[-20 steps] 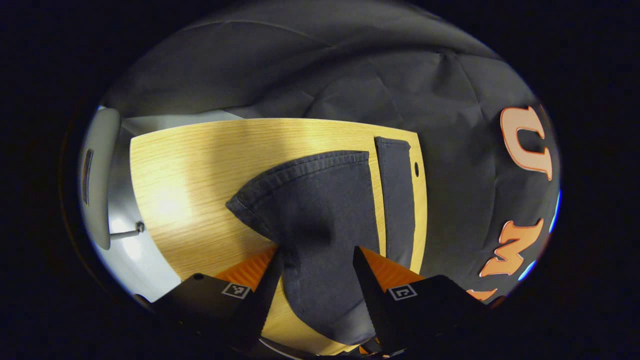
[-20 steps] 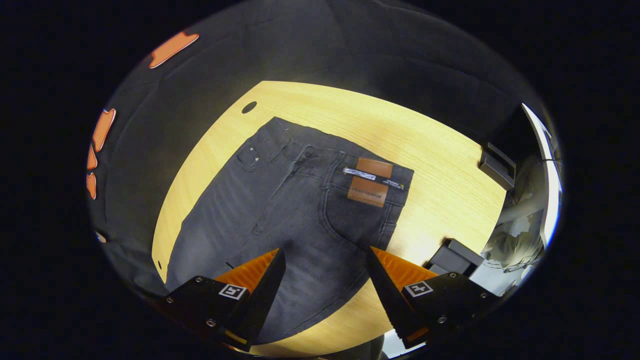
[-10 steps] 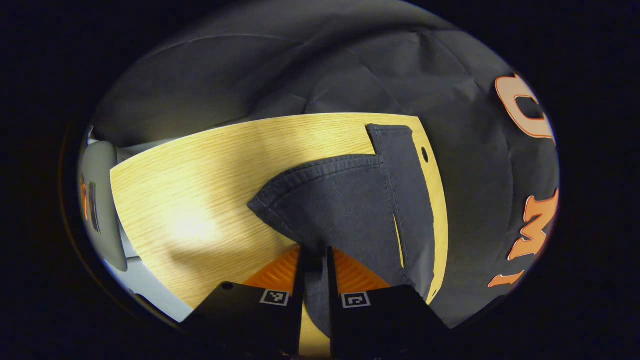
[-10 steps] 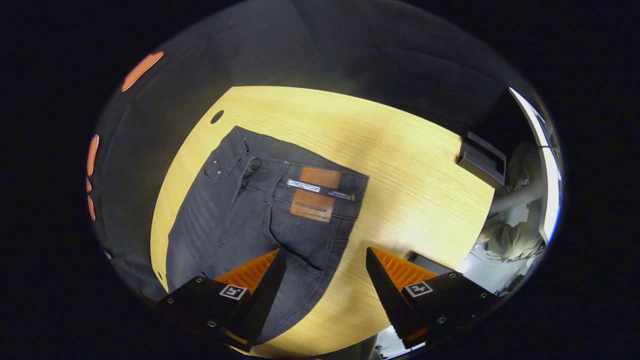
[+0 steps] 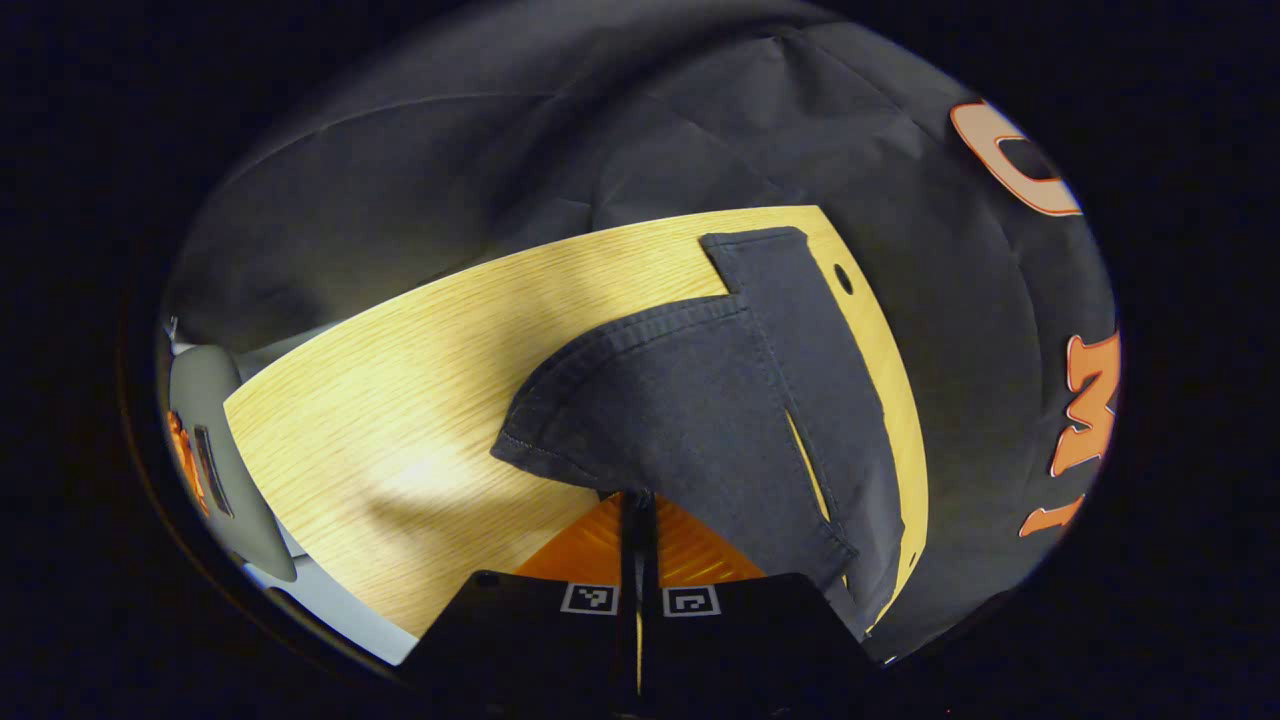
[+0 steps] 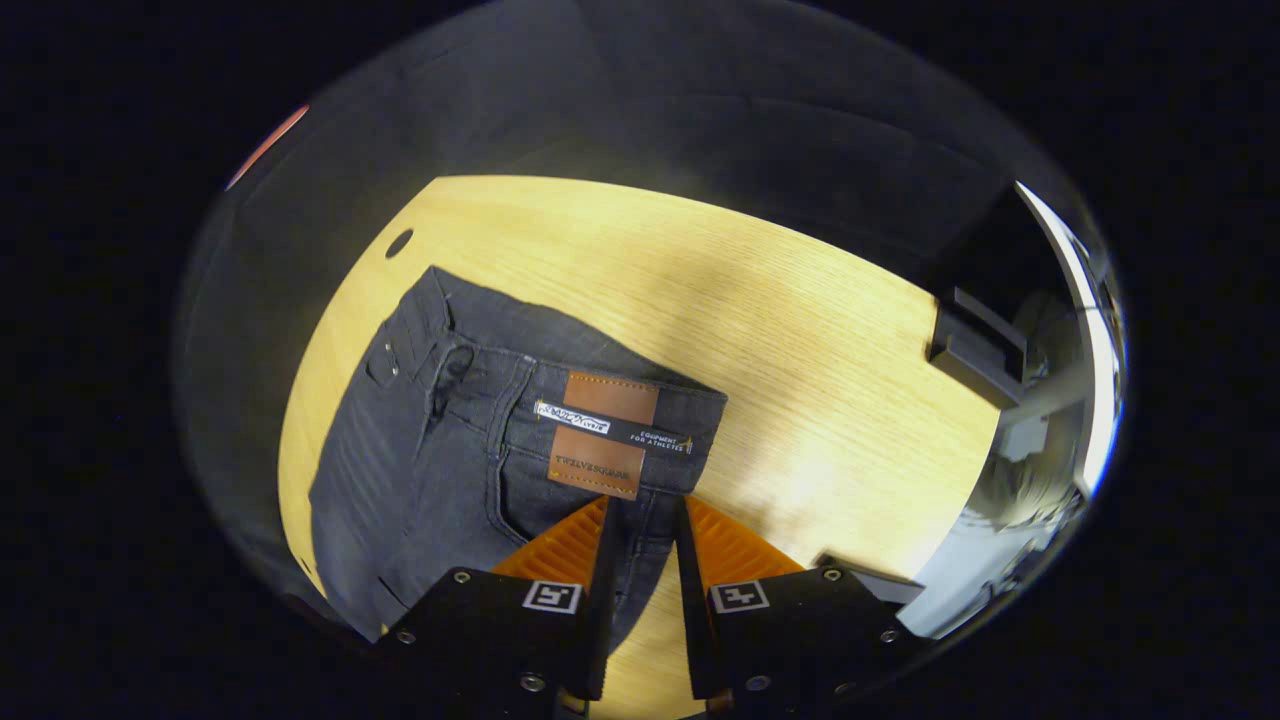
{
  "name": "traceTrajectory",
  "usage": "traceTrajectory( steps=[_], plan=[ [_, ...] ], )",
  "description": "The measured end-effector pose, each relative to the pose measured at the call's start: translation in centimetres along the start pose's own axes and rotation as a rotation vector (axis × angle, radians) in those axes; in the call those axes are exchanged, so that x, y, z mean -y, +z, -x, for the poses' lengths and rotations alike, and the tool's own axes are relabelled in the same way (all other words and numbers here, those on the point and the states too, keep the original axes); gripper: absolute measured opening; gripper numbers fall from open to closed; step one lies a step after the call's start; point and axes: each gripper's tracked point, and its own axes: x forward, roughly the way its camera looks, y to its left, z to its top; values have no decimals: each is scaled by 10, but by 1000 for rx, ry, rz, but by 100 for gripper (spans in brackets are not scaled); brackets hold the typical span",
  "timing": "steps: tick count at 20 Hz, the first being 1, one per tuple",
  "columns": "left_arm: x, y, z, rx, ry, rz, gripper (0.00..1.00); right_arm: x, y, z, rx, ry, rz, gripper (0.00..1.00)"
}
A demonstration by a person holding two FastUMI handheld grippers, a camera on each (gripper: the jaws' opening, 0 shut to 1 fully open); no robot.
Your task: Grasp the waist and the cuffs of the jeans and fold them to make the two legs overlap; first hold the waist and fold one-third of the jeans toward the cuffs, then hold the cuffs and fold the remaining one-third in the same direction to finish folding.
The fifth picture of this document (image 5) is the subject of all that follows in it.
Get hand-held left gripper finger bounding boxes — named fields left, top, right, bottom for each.
left=398, top=490, right=641, bottom=706
left=640, top=490, right=886, bottom=706

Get dark blue jeans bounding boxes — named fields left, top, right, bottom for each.
left=490, top=226, right=911, bottom=643

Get black backdrop cloth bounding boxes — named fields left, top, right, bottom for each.
left=160, top=0, right=1121, bottom=661

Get grey curved object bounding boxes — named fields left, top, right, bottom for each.
left=165, top=340, right=301, bottom=584

